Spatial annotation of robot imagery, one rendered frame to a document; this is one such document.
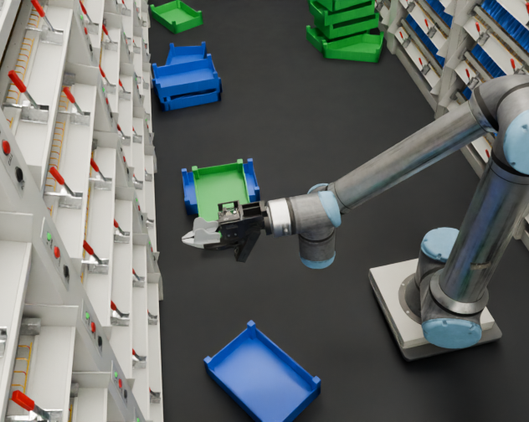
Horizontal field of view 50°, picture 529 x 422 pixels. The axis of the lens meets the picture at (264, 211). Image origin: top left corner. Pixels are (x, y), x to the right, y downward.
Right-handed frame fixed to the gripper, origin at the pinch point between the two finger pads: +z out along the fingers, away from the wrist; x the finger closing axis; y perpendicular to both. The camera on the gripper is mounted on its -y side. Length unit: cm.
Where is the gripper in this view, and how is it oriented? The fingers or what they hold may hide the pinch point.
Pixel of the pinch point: (187, 240)
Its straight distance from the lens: 136.5
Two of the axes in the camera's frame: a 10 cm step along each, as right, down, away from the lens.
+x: 1.6, 6.9, -7.1
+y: -0.9, -7.0, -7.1
